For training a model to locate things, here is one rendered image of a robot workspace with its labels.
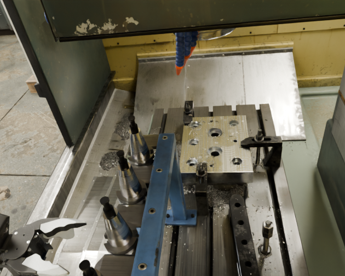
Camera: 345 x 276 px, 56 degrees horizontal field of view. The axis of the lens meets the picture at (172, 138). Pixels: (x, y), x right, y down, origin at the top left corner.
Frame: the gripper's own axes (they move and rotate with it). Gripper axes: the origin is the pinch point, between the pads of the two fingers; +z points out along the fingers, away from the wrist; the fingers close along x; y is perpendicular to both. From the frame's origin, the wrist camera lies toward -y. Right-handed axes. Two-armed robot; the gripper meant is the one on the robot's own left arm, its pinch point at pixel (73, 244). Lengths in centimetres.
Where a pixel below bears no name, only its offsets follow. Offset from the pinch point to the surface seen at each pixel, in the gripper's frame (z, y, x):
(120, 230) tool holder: 11.4, -6.1, 1.2
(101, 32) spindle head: 13.5, -35.5, -11.5
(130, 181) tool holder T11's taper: 11.1, -6.5, -9.6
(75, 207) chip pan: -36, 52, -50
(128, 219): 10.5, -1.7, -4.3
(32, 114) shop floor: -164, 114, -217
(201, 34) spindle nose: 26, -24, -36
